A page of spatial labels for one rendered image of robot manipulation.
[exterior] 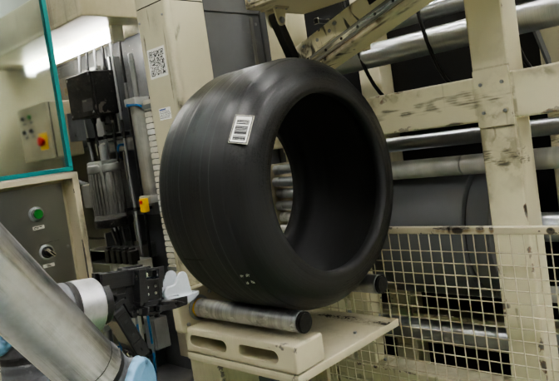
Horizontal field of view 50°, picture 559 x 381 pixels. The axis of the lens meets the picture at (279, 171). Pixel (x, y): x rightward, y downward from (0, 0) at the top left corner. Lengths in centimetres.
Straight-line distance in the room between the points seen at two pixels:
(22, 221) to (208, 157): 62
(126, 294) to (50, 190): 63
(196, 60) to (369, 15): 46
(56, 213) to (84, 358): 86
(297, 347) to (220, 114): 49
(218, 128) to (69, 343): 53
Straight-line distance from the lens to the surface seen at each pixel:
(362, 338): 140
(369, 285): 144
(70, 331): 80
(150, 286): 109
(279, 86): 120
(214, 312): 141
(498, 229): 148
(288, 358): 124
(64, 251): 166
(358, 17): 162
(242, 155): 112
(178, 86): 151
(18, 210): 161
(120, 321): 107
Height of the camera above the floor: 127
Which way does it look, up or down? 3 degrees down
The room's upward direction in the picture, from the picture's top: 8 degrees counter-clockwise
